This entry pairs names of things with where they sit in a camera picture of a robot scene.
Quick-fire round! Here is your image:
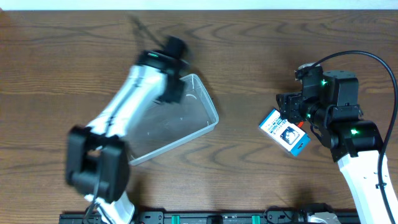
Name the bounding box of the clear plastic container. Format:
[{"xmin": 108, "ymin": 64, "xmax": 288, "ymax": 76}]
[{"xmin": 126, "ymin": 74, "xmax": 219, "ymax": 166}]

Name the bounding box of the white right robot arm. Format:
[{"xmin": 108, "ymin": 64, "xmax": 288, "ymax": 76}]
[{"xmin": 276, "ymin": 63, "xmax": 397, "ymax": 223}]

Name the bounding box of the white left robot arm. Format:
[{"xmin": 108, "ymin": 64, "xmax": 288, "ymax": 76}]
[{"xmin": 65, "ymin": 36, "xmax": 188, "ymax": 223}]

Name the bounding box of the white blue product box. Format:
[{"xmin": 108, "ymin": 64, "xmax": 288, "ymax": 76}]
[{"xmin": 259, "ymin": 109, "xmax": 311, "ymax": 157}]

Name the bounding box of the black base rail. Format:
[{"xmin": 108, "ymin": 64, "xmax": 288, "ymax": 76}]
[{"xmin": 58, "ymin": 203, "xmax": 361, "ymax": 224}]

